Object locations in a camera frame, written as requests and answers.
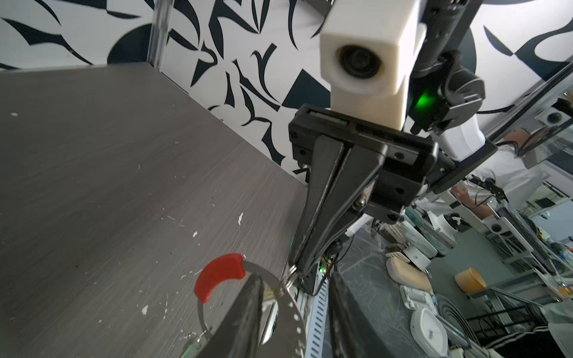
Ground person in white shirt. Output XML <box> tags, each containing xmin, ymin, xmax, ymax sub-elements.
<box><xmin>451</xmin><ymin>129</ymin><xmax>543</xmax><ymax>219</ymax></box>

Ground tan round container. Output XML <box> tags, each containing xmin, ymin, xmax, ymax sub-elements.
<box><xmin>455</xmin><ymin>268</ymin><xmax>487</xmax><ymax>294</ymax></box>

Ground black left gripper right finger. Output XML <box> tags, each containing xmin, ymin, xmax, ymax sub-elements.
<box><xmin>328</xmin><ymin>272</ymin><xmax>381</xmax><ymax>357</ymax></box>

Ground aluminium frame corner post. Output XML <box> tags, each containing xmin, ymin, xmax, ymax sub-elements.
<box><xmin>147</xmin><ymin>0</ymin><xmax>175</xmax><ymax>71</ymax></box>

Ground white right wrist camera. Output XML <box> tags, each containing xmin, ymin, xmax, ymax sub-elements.
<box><xmin>319</xmin><ymin>0</ymin><xmax>427</xmax><ymax>130</ymax></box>

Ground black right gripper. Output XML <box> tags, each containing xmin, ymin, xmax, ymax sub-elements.
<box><xmin>288</xmin><ymin>104</ymin><xmax>439</xmax><ymax>275</ymax></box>

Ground white slotted cable duct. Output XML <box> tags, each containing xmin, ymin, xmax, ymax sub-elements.
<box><xmin>305</xmin><ymin>280</ymin><xmax>328</xmax><ymax>358</ymax></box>

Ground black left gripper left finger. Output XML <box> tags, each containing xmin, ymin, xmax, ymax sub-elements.
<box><xmin>198</xmin><ymin>274</ymin><xmax>264</xmax><ymax>358</ymax></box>

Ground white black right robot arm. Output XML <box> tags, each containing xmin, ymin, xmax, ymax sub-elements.
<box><xmin>288</xmin><ymin>1</ymin><xmax>495</xmax><ymax>277</ymax></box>

